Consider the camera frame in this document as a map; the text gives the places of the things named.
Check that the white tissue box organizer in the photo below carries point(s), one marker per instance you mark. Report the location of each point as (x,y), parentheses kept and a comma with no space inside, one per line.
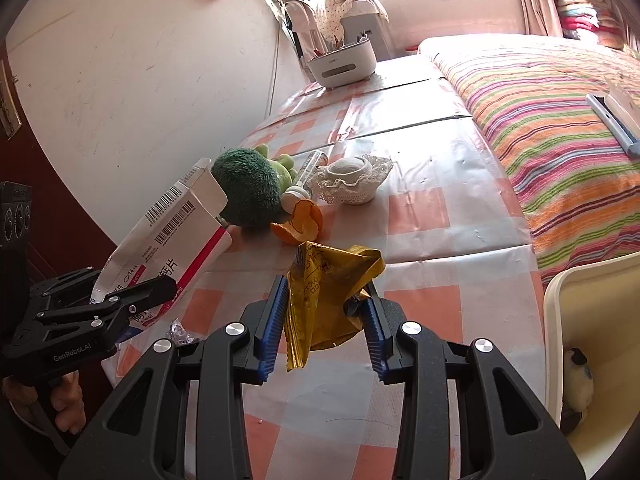
(340,67)

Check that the striped bed blanket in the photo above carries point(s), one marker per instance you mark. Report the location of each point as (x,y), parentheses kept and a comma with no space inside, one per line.
(550,135)

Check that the white tube bottle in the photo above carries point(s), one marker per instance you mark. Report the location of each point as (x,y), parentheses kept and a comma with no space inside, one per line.
(307,170)

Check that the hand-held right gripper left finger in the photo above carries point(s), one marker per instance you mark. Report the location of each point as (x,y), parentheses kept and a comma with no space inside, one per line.
(272,330)

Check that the green broccoli plush toy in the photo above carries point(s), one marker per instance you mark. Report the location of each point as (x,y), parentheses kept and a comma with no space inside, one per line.
(245,180)

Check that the white hanging garment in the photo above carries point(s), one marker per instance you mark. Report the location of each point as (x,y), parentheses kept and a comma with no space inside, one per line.
(305,25)

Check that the white blue plastic case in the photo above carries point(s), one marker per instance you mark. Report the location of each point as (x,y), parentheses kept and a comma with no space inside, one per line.
(615,120)

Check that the white sheep plush toy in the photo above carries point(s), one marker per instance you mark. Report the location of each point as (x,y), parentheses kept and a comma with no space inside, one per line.
(577,385)

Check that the white floor appliance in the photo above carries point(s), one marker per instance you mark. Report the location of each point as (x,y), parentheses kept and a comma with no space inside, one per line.
(367,25)

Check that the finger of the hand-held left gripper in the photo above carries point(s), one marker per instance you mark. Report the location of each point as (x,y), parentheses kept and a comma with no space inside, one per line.
(125,300)
(65,282)

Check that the white polka dot cloth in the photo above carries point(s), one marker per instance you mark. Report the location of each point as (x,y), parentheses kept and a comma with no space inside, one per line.
(335,10)

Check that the white medicine box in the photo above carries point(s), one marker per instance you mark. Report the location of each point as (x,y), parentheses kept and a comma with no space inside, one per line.
(185,230)

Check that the white lace basket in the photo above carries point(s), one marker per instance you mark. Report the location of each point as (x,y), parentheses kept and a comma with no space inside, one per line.
(350,180)

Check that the stack of folded quilts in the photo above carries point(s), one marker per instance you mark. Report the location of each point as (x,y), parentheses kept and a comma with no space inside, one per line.
(585,0)

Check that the cream plastic bin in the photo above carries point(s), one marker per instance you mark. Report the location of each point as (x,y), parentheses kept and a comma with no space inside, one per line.
(590,285)

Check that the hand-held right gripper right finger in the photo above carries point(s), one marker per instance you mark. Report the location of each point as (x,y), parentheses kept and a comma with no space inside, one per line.
(376,337)

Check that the person's left hand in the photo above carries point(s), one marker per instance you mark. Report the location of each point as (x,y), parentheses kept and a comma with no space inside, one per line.
(67,405)

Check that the yellow wrapper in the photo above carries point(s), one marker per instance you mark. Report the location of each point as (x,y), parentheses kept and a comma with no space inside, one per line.
(325,300)

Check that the orange peel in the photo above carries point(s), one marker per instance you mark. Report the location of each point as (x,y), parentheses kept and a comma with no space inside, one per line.
(305,220)

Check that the silver blister pack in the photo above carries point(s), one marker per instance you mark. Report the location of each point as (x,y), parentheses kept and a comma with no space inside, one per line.
(179,332)

